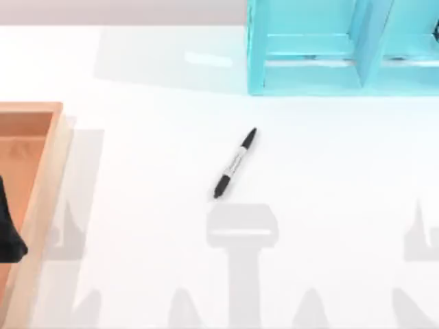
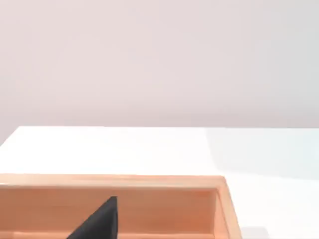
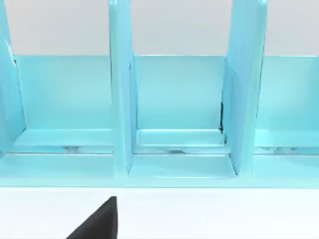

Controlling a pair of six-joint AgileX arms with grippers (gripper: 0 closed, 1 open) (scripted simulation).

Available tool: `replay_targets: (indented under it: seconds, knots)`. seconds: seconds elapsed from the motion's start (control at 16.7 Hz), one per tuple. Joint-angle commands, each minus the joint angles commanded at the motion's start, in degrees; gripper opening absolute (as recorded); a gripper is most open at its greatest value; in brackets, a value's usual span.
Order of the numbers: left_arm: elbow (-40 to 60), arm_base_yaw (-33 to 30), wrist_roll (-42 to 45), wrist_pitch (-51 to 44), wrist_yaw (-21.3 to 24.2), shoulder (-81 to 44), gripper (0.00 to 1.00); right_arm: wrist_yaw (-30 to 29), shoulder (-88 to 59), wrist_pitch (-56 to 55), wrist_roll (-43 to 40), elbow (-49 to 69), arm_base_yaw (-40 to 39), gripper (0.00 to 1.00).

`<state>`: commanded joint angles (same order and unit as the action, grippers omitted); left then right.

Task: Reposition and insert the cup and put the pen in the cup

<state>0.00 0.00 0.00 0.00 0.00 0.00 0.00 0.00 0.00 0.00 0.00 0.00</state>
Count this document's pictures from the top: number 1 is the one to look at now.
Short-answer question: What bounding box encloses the light blue rack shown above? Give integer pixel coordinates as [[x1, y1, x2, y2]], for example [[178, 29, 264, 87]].
[[245, 0, 439, 98]]

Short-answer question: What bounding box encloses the black and white marker pen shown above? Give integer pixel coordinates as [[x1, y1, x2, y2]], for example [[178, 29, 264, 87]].
[[213, 127, 258, 199]]

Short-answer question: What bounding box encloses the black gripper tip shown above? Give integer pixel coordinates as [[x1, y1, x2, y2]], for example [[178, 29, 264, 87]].
[[0, 175, 29, 265]]

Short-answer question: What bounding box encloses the salmon-coloured shallow box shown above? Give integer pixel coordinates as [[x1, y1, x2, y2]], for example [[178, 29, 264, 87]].
[[0, 101, 74, 329]]

